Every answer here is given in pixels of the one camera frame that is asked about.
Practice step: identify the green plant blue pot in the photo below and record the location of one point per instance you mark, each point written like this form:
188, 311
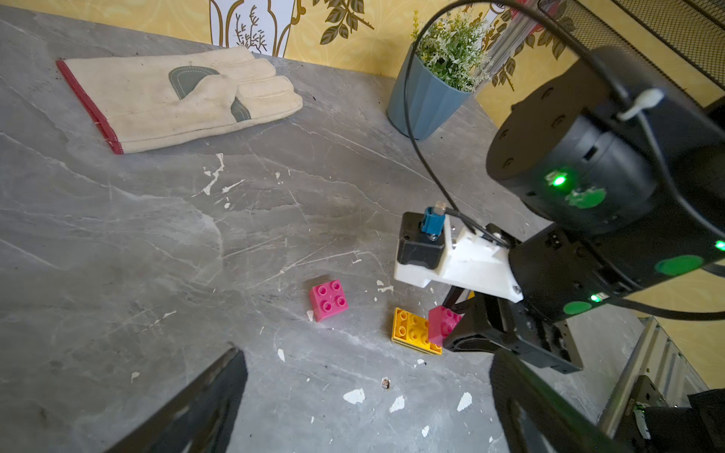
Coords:
444, 73

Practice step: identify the pink lego brick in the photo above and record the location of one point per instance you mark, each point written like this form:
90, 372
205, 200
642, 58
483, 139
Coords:
328, 299
441, 322

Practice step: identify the black wire basket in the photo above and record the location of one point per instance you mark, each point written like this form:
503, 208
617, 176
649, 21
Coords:
683, 40

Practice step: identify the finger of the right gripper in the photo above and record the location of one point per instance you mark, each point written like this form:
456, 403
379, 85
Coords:
487, 325

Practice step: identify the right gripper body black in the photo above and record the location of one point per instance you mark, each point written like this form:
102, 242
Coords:
561, 276

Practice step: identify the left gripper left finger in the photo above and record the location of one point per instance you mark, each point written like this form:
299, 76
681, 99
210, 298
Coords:
201, 417

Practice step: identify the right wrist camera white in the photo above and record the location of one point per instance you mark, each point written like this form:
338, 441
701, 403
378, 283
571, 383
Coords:
468, 261

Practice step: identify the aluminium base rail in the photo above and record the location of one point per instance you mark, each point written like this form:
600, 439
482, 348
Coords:
661, 404

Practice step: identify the yellow lego brick left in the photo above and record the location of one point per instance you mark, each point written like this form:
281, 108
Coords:
412, 331

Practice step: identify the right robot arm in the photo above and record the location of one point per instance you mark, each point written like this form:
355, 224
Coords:
634, 197

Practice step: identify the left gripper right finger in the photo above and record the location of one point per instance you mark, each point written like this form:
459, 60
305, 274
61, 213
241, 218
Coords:
533, 415

